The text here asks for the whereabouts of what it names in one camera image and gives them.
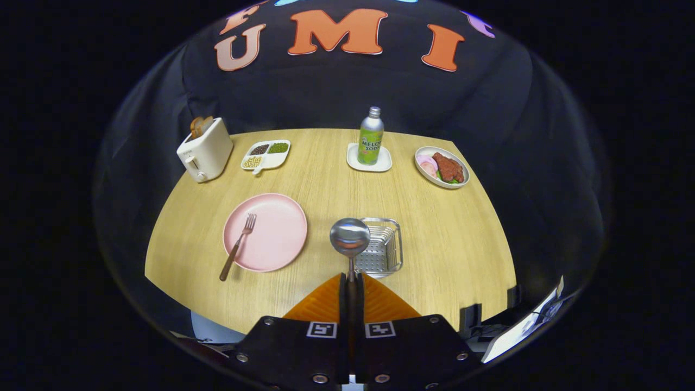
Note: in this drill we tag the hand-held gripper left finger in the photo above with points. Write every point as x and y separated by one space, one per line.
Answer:
342 304

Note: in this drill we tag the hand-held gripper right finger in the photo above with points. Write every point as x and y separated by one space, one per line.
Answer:
360 304

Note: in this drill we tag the pink plate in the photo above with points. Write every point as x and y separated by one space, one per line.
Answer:
277 233

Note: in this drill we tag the black table clamp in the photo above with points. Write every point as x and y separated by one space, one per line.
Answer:
469 320

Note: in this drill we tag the white square coaster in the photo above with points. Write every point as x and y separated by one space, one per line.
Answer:
384 165

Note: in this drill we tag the pink ham slices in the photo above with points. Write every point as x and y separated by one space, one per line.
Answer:
426 164

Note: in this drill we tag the white flat board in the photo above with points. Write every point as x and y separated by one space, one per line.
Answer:
516 334

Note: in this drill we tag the white divided snack dish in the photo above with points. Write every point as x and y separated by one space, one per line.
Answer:
277 160

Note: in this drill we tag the red meat piece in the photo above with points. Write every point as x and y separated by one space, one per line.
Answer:
448 167

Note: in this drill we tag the green soda bottle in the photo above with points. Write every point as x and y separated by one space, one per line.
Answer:
371 141

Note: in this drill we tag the pile of yellow soybeans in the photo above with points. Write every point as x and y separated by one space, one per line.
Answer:
252 162

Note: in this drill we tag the pile of green beans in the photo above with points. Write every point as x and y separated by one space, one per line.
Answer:
278 147

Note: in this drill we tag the white round food plate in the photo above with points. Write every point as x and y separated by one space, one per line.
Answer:
461 163

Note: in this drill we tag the pile of dark beans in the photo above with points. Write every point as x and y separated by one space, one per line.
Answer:
259 149

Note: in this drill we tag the white toaster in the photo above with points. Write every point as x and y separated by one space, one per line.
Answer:
209 152

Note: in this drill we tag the brown toast slice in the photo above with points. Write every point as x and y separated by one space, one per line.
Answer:
206 124
196 127

